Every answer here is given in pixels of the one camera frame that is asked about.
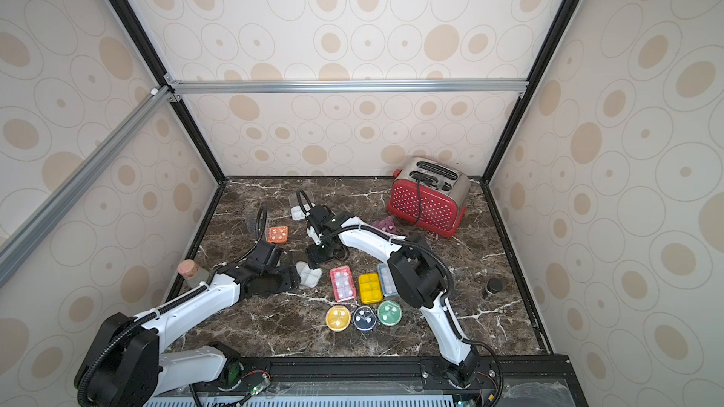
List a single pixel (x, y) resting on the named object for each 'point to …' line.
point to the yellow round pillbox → (337, 318)
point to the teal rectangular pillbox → (387, 283)
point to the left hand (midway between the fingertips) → (299, 279)
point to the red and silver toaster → (429, 194)
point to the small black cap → (494, 285)
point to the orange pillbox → (278, 235)
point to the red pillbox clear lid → (343, 284)
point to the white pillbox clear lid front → (308, 277)
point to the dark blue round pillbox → (364, 318)
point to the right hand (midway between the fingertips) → (327, 258)
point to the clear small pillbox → (255, 221)
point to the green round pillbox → (389, 313)
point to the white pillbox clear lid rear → (296, 212)
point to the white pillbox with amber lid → (370, 288)
